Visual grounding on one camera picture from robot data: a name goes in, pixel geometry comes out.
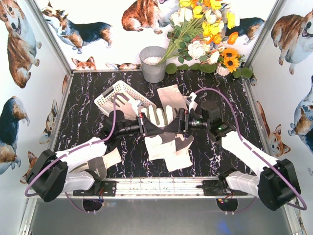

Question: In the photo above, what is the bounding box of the grey-palm glove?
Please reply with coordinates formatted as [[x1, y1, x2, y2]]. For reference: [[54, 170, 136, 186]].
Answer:
[[140, 106, 194, 172], [101, 94, 137, 120], [71, 157, 107, 180]]

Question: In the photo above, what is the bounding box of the white glove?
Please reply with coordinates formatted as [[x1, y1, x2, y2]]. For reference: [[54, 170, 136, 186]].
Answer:
[[157, 84, 187, 110], [102, 148, 122, 169]]

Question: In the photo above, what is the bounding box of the white perforated storage basket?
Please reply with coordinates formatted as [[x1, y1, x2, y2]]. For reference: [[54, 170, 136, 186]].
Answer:
[[94, 81, 157, 120]]

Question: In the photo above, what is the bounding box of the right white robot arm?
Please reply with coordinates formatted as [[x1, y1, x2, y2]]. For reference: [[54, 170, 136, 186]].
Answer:
[[164, 101, 301, 211]]

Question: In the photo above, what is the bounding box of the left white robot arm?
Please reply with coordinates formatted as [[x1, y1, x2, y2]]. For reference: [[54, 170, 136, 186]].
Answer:
[[26, 109, 166, 202]]

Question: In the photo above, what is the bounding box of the sunflower pot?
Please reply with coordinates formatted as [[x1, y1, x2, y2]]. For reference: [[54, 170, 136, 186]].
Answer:
[[215, 47, 245, 76]]

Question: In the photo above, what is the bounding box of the grey metal bucket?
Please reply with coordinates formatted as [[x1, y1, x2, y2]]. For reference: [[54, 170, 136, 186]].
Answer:
[[139, 46, 166, 83]]

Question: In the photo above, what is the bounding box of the artificial flower bouquet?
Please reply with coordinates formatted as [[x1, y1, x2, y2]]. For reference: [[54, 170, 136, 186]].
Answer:
[[160, 0, 240, 64]]

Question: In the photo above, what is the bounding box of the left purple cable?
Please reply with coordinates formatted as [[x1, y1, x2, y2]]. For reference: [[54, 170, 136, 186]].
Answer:
[[24, 93, 134, 198]]

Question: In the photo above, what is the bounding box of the purple cable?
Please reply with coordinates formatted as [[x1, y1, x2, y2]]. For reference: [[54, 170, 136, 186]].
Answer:
[[24, 93, 134, 198], [194, 88, 308, 211]]

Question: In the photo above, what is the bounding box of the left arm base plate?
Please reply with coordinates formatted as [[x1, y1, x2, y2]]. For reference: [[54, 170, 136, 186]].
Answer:
[[72, 181, 117, 197]]

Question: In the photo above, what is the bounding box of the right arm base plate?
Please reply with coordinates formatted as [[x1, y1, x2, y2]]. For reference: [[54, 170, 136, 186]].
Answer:
[[196, 180, 246, 196]]

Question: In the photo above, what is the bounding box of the aluminium front rail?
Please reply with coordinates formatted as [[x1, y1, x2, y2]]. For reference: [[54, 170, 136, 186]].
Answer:
[[27, 178, 294, 198]]

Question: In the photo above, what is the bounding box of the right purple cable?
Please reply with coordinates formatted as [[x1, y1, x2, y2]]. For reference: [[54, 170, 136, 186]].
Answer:
[[194, 88, 308, 211]]

